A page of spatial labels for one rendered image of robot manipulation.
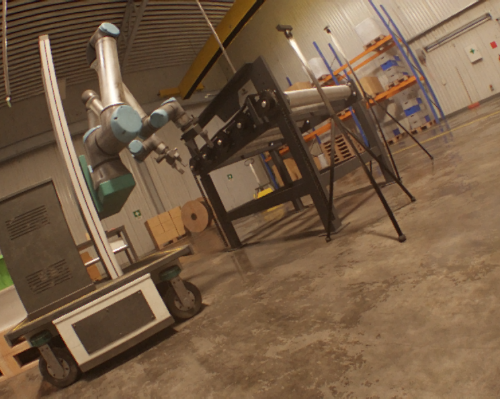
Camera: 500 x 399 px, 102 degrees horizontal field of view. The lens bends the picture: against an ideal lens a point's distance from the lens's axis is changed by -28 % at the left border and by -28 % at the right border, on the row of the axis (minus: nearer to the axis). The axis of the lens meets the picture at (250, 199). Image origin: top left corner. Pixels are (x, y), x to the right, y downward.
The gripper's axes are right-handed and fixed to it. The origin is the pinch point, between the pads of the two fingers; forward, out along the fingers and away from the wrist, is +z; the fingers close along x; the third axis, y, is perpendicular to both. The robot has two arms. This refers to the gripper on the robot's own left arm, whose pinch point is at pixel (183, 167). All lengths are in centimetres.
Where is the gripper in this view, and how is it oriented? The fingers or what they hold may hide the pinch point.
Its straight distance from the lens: 192.7
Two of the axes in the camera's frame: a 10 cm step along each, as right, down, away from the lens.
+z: 7.5, 6.5, 1.0
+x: -3.6, 2.7, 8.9
